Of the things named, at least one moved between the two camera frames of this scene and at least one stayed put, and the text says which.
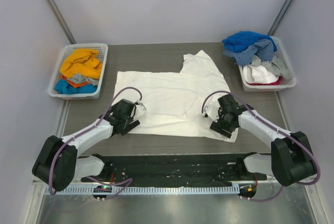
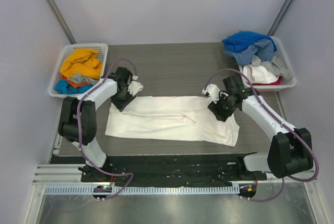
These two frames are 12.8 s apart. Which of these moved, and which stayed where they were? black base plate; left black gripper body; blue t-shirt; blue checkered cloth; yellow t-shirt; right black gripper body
Moved: right black gripper body; left black gripper body
Stayed: blue t-shirt; blue checkered cloth; black base plate; yellow t-shirt
